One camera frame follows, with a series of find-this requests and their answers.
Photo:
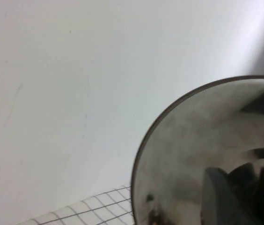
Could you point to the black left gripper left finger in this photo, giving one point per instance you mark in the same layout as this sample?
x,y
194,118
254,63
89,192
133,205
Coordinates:
x,y
218,199

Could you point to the steel pot lid black knob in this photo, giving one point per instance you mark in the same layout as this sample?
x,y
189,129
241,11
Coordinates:
x,y
181,145

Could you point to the white black grid tablecloth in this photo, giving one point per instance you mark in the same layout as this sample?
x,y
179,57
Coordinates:
x,y
94,208

